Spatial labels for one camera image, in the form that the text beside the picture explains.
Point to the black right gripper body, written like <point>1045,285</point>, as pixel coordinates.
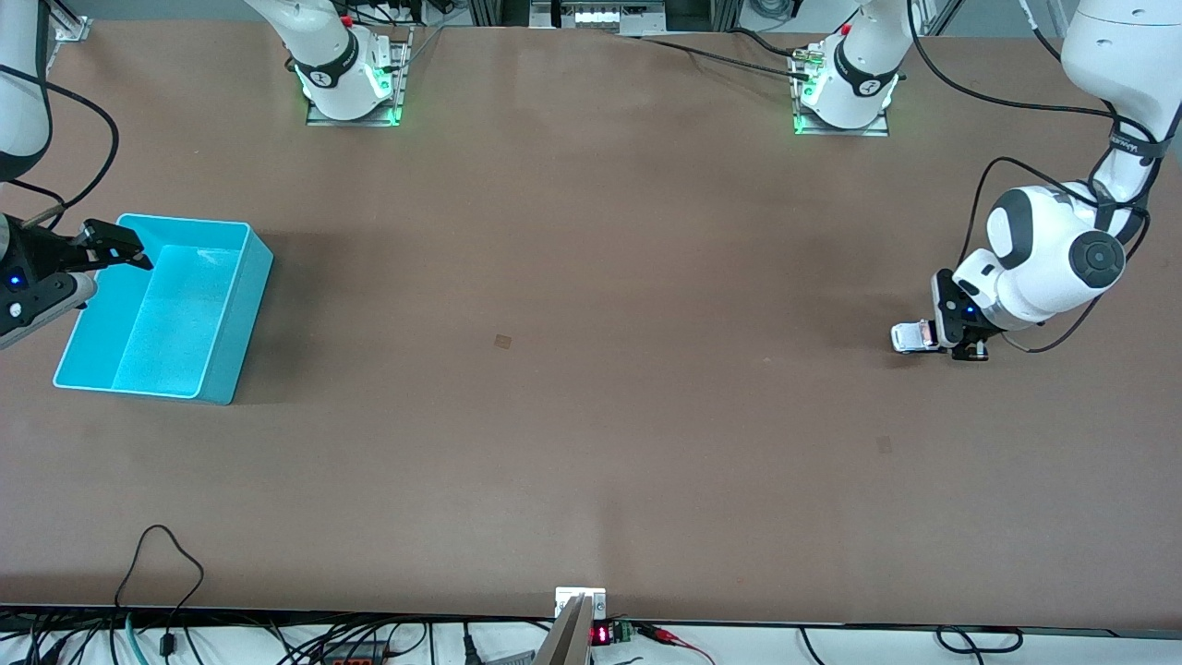
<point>39,256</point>

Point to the white jeep toy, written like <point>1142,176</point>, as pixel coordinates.
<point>910,337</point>

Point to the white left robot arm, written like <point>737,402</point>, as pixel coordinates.
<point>1043,249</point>

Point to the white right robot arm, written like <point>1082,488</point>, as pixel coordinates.
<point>323,55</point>

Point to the turquoise plastic bin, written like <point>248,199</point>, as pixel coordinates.
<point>175,314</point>

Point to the red clip leads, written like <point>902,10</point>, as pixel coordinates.
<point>660,634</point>

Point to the green terminal block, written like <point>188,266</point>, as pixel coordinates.
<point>623,632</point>

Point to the white mounting plate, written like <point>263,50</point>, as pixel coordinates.
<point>580,596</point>

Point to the red LED display module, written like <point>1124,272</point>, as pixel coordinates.
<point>601,635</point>

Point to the black power strip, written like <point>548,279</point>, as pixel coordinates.
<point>355,660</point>

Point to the white control box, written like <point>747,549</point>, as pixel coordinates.
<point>600,17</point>

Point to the aluminium corner bracket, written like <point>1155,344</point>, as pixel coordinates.
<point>74,28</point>

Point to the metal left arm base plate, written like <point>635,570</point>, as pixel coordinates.
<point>877,131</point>

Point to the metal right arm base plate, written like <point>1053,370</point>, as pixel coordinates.
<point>323,118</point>

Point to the aluminium mount bar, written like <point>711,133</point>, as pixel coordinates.
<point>565,642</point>

